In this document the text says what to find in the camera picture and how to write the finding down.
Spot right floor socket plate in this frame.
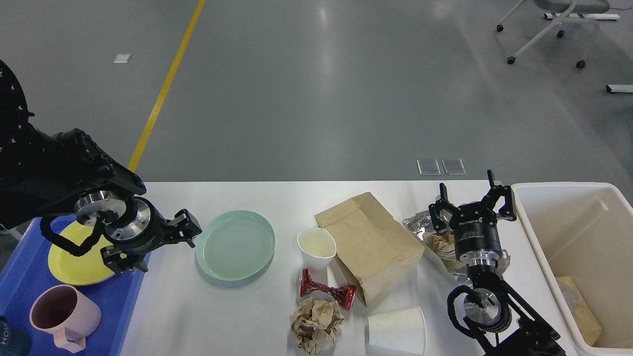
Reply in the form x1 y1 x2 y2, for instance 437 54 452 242
442 159 466 175

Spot lying white paper cup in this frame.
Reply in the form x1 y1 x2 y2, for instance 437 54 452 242
367 306 427 356

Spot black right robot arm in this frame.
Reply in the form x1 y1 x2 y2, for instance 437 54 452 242
429 171 566 356

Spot white floor marker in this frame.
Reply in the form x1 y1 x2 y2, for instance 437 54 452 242
112 53 133 64

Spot pink mug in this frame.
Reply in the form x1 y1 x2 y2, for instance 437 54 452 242
29 284 102 354

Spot yellow plate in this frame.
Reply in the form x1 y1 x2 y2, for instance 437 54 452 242
47 236 114 286

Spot white plastic bin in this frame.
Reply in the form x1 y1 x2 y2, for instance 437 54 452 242
512 182 633 356

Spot blue plastic tray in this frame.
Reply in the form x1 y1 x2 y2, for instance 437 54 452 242
0 219 144 356

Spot white furniture foot right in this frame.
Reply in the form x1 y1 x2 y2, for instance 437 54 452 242
605 84 633 94

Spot crumpled aluminium foil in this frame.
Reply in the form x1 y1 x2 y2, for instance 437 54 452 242
403 212 512 287

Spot dark teal mug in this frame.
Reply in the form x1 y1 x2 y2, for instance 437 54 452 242
0 316 32 356

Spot white table leg base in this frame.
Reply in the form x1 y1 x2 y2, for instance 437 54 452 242
544 13 620 22

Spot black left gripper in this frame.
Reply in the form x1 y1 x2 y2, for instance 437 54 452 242
101 197 203 274

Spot red foil candy wrapper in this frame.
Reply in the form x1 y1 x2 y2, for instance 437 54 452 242
299 268 357 311

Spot mint green plate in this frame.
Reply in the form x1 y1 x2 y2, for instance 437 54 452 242
196 210 276 281

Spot floor socket plate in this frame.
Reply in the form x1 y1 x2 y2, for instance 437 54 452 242
442 159 466 175
416 159 442 176

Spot brown paper bag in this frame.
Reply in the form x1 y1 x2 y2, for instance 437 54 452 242
315 192 425 308

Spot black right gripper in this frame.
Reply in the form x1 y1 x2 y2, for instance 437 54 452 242
428 170 517 270

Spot crumpled brown paper ball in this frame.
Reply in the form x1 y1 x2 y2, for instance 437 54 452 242
290 297 345 356

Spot crumpled brown paper napkin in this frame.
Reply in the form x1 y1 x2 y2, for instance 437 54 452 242
422 230 466 275

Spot white office chair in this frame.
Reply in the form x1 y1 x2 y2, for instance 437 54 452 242
506 0 611 69

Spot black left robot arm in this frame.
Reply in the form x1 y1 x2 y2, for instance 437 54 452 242
0 62 203 274

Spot upright white paper cup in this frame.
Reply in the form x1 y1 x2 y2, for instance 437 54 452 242
296 227 337 272

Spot brown paper in bin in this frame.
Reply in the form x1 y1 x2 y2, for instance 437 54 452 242
556 276 603 347

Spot left floor socket plate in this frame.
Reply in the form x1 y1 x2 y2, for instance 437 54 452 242
416 159 442 176

